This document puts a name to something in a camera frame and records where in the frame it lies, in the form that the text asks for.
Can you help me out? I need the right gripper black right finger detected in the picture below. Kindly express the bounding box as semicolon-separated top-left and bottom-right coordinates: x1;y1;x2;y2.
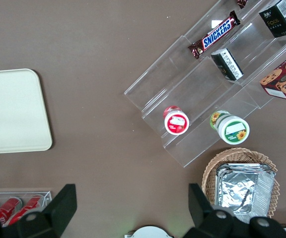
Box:
188;183;286;238

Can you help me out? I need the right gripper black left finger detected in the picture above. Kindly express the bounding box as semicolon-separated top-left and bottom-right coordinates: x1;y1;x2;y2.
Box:
0;183;78;238

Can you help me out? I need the woven wicker basket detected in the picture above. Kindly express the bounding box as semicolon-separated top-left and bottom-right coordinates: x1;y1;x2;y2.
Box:
202;147;280;219

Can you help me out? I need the aluminium foil tray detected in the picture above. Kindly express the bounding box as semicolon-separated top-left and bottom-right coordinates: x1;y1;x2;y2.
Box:
215;170;275;224
216;163;278;176

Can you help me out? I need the cream plastic tray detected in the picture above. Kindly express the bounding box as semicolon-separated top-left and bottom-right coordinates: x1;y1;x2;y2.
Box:
0;68;53;155

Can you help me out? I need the clear acrylic can holder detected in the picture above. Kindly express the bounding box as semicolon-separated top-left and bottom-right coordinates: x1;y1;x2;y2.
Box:
0;190;52;228

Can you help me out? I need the red cola can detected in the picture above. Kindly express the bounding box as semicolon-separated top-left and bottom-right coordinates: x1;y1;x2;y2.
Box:
0;197;22;222
7;195;44;226

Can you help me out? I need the green sunflower lidded cup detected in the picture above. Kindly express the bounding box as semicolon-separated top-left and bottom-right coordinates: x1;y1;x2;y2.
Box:
210;110;250;145

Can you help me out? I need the red strawberry yogurt cup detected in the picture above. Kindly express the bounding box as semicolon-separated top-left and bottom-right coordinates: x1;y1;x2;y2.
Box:
163;105;190;136

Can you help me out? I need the clear acrylic stepped display shelf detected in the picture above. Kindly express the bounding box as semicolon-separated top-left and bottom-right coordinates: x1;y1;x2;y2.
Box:
124;0;286;169

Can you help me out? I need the small black box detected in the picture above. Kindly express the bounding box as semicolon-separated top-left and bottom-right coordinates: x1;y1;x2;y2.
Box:
211;48;244;82

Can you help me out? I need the red chocolate chip cookie box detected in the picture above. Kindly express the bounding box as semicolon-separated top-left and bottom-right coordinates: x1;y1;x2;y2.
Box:
260;49;286;102

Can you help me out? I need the Snickers chocolate bar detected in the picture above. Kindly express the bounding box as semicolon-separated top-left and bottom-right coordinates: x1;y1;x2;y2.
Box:
188;10;241;60

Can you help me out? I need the large black face box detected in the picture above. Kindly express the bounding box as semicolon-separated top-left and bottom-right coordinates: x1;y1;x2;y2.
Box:
258;0;286;38

